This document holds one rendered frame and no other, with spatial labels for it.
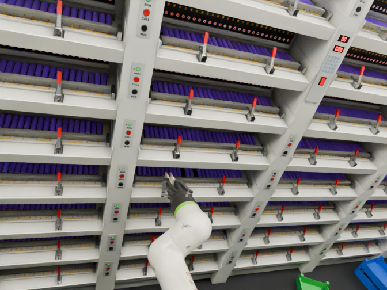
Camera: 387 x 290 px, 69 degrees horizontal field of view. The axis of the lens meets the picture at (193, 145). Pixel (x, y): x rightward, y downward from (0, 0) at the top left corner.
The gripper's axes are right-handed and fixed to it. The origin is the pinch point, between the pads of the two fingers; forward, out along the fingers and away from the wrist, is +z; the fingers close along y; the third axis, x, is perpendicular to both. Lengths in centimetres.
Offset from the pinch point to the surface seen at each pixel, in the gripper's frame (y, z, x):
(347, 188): 109, 3, -6
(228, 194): 30.6, 0.4, -7.9
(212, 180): 23.0, 4.6, -2.8
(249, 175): 44.4, 7.4, -1.0
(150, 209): -3.9, 10.4, -21.7
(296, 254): 105, 17, -65
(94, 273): -26, 18, -65
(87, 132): -34.1, 2.3, 17.6
